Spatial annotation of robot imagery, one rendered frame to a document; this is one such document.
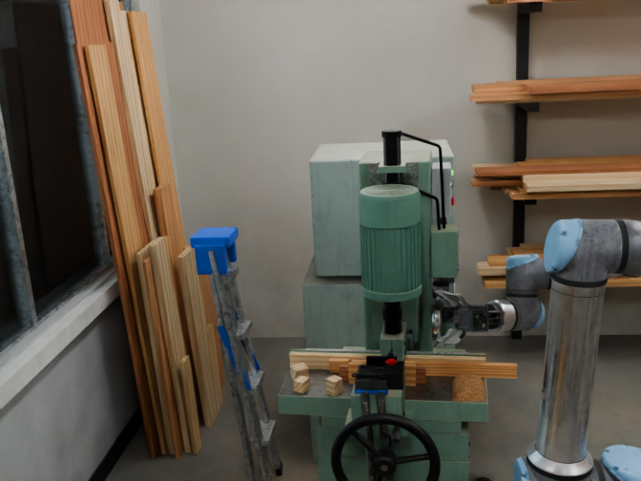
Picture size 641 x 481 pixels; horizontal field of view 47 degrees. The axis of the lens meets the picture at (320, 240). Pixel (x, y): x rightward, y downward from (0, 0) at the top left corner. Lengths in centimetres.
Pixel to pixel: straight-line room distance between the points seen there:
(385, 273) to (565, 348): 60
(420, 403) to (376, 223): 52
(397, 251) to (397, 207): 13
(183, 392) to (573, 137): 262
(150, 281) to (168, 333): 27
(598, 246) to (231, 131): 321
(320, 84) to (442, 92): 72
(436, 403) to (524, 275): 44
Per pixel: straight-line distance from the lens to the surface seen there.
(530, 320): 218
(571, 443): 179
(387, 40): 437
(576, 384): 172
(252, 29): 445
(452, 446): 219
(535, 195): 403
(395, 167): 217
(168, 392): 352
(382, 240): 203
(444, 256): 230
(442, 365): 224
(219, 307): 296
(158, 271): 334
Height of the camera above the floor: 191
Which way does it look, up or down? 16 degrees down
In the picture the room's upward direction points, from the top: 3 degrees counter-clockwise
